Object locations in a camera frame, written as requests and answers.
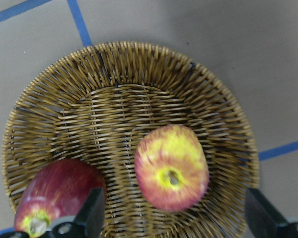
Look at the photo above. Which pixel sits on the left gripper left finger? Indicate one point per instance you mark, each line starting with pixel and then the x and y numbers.
pixel 91 216

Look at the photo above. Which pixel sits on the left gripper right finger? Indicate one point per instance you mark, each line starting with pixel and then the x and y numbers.
pixel 262 217

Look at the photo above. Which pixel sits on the yellow red apple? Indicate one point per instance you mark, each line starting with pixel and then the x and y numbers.
pixel 171 168

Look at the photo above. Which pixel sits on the dark red apple in basket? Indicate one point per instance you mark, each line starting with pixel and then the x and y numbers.
pixel 59 189

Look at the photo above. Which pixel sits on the brown wicker basket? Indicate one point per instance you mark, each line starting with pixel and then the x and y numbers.
pixel 96 104

